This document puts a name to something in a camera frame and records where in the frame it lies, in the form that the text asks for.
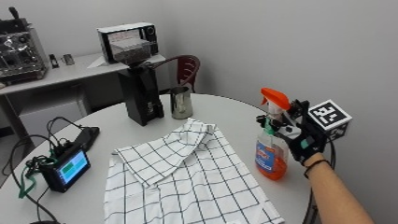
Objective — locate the orange spray bottle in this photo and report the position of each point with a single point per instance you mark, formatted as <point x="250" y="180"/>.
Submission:
<point x="271" y="158"/>

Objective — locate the white marker cube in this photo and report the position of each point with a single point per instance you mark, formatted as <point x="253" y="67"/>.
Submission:
<point x="329" y="115"/>

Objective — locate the black wrist band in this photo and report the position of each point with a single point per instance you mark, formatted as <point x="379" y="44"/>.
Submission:
<point x="315" y="164"/>

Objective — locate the steel milk pitcher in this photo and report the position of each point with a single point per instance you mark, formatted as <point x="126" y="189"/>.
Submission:
<point x="181" y="104"/>

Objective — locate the white checked cloth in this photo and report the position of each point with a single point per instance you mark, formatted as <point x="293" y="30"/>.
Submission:
<point x="186" y="174"/>

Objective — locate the dark red chair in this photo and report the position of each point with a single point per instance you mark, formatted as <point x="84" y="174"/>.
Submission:
<point x="186" y="70"/>

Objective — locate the black coffee grinder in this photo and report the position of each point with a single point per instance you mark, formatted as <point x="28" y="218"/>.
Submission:
<point x="141" y="93"/>

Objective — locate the white and black appliance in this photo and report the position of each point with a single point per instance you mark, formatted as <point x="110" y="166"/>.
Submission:
<point x="142" y="34"/>

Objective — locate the black power adapter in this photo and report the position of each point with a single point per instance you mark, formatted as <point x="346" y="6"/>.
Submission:
<point x="88" y="135"/>

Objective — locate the white paper sheet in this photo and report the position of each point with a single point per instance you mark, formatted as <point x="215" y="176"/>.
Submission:
<point x="97" y="63"/>

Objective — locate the small black display device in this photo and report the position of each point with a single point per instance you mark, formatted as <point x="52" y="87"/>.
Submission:
<point x="68" y="169"/>

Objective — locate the grey side table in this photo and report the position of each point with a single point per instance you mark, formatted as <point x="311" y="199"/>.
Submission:
<point x="61" y="74"/>

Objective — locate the small silver object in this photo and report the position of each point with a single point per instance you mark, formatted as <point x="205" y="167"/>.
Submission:
<point x="68" y="59"/>

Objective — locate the small black object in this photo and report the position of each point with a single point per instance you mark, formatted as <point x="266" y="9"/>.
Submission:
<point x="53" y="61"/>

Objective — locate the steel espresso machine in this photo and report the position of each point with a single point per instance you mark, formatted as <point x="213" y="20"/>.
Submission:
<point x="18" y="51"/>

